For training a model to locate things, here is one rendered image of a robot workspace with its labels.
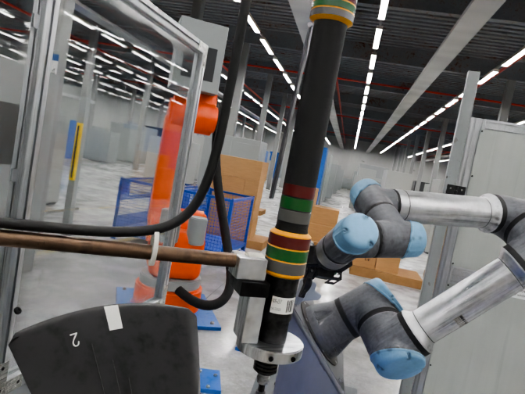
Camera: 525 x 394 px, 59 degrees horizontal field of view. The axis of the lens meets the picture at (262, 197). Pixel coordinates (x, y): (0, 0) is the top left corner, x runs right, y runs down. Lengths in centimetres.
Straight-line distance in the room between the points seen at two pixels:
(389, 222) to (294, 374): 52
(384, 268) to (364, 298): 692
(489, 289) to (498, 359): 129
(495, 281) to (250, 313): 79
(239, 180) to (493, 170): 663
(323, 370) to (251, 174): 734
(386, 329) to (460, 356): 125
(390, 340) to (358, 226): 38
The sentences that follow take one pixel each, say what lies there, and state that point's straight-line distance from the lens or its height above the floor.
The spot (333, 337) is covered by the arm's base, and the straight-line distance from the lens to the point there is 127.
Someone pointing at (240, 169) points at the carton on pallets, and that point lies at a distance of 856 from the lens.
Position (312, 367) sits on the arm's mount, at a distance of 128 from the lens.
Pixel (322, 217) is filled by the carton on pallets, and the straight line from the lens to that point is 977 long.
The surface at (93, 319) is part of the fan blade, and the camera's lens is 60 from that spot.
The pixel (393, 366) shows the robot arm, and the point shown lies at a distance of 119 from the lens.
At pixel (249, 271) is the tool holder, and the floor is 153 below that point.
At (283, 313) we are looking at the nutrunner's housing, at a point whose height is 149.
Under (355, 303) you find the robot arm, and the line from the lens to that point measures 127.
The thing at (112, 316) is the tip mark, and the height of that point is 142.
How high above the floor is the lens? 164
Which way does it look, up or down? 5 degrees down
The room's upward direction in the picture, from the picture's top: 10 degrees clockwise
